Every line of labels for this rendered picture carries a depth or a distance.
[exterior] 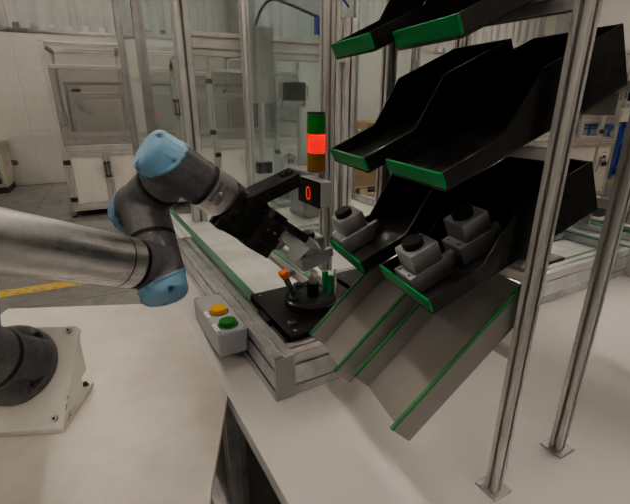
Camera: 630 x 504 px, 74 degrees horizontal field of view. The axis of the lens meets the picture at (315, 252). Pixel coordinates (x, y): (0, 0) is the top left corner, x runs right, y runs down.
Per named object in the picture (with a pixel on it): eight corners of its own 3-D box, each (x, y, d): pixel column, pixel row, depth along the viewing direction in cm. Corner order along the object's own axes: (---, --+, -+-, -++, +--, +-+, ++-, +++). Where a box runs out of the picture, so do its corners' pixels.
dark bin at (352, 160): (368, 173, 61) (350, 126, 57) (334, 161, 72) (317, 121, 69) (520, 87, 65) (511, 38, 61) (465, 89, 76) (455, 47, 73)
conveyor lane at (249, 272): (292, 379, 93) (291, 341, 90) (195, 260, 162) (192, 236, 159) (392, 345, 106) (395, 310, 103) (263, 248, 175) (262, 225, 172)
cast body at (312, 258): (303, 272, 83) (298, 241, 80) (293, 264, 87) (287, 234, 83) (338, 258, 86) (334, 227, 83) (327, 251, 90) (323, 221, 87)
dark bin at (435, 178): (445, 192, 48) (427, 133, 45) (390, 174, 60) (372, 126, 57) (627, 84, 52) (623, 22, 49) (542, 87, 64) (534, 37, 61)
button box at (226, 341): (219, 358, 94) (217, 334, 92) (195, 318, 111) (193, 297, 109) (249, 350, 97) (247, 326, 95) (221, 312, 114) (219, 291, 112)
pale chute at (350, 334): (350, 383, 72) (333, 372, 70) (323, 344, 84) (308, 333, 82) (460, 262, 71) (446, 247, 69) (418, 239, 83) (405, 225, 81)
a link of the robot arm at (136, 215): (111, 252, 68) (148, 217, 63) (99, 195, 72) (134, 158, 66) (154, 256, 74) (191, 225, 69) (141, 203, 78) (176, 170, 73)
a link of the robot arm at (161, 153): (133, 148, 67) (163, 115, 63) (191, 184, 74) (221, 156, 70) (123, 180, 62) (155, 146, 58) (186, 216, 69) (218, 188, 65)
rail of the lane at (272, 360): (276, 402, 86) (274, 357, 83) (179, 263, 159) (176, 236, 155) (300, 393, 89) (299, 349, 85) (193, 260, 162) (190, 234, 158)
